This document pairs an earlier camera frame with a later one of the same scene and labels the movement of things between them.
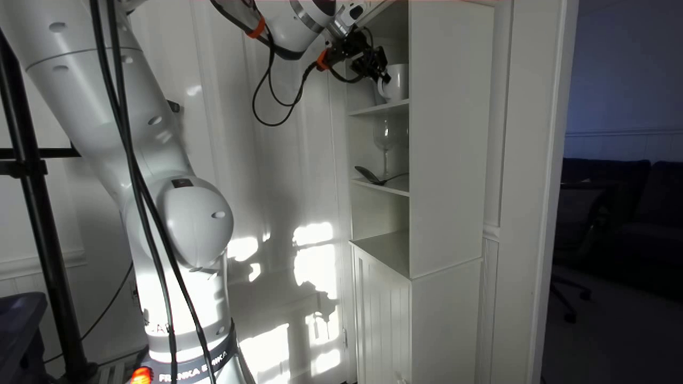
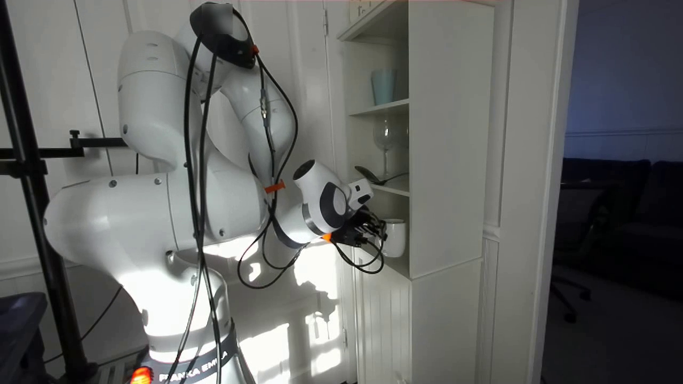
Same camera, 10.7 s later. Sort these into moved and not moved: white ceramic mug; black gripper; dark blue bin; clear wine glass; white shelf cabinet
Moved: black gripper; white ceramic mug
Not moved: dark blue bin; white shelf cabinet; clear wine glass
